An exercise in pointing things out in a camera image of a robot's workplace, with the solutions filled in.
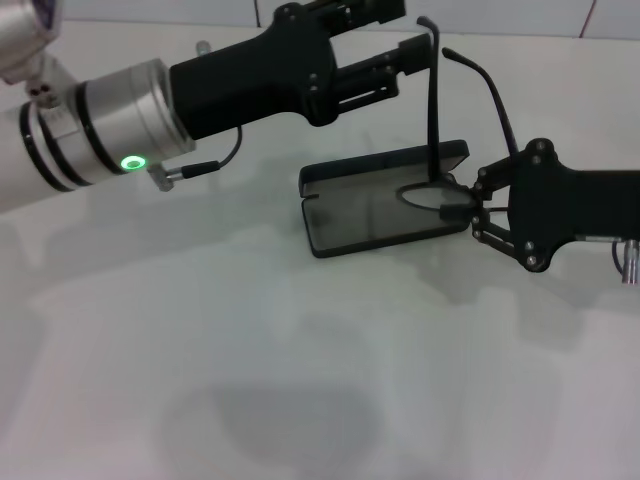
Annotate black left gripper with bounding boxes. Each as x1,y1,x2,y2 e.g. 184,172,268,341
168,0,406,142

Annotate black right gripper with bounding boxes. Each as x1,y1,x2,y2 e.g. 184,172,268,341
439,138,640,275

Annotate black glasses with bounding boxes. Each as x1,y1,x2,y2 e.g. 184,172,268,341
397,16,521,210

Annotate black glasses case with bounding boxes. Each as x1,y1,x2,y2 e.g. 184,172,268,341
298,139,471,260

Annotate black cable with elbow plug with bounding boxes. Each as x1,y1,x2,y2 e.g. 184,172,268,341
147,124,245,192

